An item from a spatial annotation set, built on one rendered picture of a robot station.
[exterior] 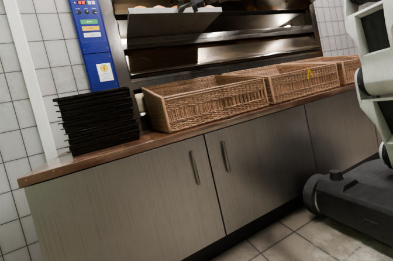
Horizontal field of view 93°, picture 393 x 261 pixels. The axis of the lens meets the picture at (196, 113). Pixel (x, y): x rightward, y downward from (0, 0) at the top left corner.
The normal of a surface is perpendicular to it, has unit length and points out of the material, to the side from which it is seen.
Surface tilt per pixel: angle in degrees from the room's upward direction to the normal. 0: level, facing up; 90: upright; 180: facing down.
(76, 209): 90
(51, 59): 90
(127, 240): 90
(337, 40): 90
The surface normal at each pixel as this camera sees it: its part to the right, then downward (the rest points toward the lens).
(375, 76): -0.92, 0.14
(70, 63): 0.37, -0.04
